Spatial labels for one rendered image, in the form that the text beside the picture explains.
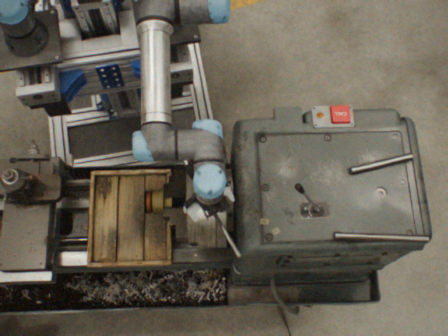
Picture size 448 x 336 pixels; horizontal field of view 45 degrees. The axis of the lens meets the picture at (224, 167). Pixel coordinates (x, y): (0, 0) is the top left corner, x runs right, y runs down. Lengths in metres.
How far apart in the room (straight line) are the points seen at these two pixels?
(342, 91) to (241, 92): 0.59
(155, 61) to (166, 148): 0.22
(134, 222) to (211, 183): 0.82
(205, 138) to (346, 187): 0.58
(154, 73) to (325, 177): 0.65
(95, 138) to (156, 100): 1.59
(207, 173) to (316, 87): 2.08
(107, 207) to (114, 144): 0.86
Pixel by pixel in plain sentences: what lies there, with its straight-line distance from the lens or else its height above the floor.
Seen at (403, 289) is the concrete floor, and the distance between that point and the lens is 3.04.
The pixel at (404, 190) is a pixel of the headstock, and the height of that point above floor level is 1.25.
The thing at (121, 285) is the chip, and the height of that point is 0.61.
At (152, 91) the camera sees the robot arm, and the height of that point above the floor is 1.65.
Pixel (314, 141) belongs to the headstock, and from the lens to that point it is 1.76.
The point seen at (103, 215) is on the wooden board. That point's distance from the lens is 2.07.
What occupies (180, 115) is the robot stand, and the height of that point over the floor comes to 0.21.
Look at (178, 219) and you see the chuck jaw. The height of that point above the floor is 1.11.
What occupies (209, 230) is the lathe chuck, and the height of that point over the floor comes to 1.18.
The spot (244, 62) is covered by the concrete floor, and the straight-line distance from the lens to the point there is 3.32.
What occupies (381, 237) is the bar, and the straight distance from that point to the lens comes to 1.69.
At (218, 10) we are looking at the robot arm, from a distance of 1.46.
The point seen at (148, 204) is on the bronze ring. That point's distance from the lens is 1.82.
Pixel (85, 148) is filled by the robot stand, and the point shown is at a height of 0.21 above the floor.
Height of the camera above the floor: 2.86
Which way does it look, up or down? 71 degrees down
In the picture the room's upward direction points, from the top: 4 degrees clockwise
